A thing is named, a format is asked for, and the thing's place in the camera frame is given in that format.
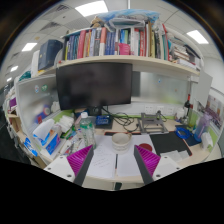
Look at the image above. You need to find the clear plastic water bottle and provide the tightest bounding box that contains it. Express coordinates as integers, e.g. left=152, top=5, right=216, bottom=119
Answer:
left=80, top=112, right=96, bottom=148

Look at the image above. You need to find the row of books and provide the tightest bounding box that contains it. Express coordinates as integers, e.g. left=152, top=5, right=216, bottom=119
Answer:
left=62, top=17, right=203, bottom=70

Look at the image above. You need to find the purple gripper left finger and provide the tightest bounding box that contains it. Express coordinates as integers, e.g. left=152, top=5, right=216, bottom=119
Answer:
left=67, top=145, right=93, bottom=186

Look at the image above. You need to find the black mouse pad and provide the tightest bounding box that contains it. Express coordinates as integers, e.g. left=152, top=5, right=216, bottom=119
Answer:
left=150, top=132, right=192, bottom=156

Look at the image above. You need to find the tissue box blue orange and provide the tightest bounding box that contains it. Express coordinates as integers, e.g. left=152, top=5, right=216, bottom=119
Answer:
left=33, top=119, right=62, bottom=154

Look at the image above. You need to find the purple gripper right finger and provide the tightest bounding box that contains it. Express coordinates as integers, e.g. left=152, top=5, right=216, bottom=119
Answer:
left=134, top=145, right=160, bottom=185

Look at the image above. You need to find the white paper sheet left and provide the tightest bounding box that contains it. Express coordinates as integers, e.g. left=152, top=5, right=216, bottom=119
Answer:
left=87, top=135, right=116, bottom=179

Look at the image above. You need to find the dark blue box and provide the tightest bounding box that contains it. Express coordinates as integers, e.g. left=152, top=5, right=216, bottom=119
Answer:
left=38, top=39, right=63, bottom=70

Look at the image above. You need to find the white paper sheet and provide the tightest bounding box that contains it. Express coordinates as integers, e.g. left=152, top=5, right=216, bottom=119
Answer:
left=87, top=135, right=116, bottom=179
left=117, top=135, right=155, bottom=177

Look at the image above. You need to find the blue coiled cable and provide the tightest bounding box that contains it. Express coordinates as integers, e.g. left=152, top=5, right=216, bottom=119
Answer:
left=175, top=126, right=192, bottom=140

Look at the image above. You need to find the black computer monitor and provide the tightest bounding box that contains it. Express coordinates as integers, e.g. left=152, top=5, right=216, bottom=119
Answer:
left=56, top=62, right=132, bottom=110

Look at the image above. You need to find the white ceramic bowl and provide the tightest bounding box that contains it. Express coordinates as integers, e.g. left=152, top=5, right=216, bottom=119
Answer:
left=112, top=133, right=132, bottom=153

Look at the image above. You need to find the wooden overhead shelf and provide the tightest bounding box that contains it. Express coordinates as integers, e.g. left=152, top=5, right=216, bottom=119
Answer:
left=37, top=55, right=199, bottom=78

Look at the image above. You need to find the metal laptop stand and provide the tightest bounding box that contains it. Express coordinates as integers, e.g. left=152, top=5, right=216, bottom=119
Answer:
left=138, top=111, right=168, bottom=135

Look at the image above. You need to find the white paper sheet right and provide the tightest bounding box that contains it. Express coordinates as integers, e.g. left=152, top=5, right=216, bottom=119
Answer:
left=117, top=135, right=155, bottom=177

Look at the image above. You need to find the red round lid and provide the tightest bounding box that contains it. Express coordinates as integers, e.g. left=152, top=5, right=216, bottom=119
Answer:
left=139, top=143, right=152, bottom=152

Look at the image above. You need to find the black blue small device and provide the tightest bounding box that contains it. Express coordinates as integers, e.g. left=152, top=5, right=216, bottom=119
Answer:
left=95, top=115, right=112, bottom=129

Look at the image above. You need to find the purple tinted water bottle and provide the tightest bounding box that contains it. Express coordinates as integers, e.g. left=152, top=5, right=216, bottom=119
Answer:
left=194, top=113, right=211, bottom=142

